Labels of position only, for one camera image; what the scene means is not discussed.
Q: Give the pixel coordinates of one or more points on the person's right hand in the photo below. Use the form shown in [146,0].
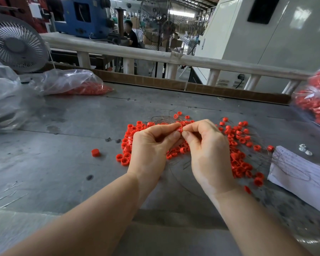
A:
[210,157]

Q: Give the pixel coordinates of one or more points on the person's left hand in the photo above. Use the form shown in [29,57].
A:
[149,154]

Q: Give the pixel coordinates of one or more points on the pile of red plastic rings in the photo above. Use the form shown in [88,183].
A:
[242,141]

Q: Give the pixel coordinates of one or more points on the person's right forearm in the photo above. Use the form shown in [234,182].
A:
[261,224]

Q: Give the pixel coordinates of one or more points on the person's left forearm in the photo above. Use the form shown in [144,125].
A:
[80,218]

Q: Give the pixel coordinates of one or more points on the brown wooden board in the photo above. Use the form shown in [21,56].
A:
[157,81]

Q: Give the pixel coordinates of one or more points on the small clear plastic piece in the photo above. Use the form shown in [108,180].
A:
[302,147]
[309,152]

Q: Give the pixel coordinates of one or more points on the white paper sheet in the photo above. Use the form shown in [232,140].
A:
[303,179]

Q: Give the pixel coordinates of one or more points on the white metal railing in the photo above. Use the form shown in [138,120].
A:
[130,49]

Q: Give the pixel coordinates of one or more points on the clear bag with red pieces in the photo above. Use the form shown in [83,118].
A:
[68,81]

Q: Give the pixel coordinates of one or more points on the large clear bag red pieces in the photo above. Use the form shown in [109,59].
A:
[315,98]

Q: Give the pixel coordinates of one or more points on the blue industrial machine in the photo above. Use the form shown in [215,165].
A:
[93,21]

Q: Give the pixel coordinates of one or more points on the large grey machine cabinet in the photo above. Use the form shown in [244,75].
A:
[296,37]

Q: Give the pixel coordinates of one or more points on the crumpled clear plastic bag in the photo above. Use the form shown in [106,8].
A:
[2,98]

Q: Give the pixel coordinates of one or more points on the white desk fan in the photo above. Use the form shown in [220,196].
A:
[16,44]

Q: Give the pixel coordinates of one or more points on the red industrial machine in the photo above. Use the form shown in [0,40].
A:
[16,9]

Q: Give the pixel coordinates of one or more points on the black pedestal fan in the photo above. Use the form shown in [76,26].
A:
[168,28]

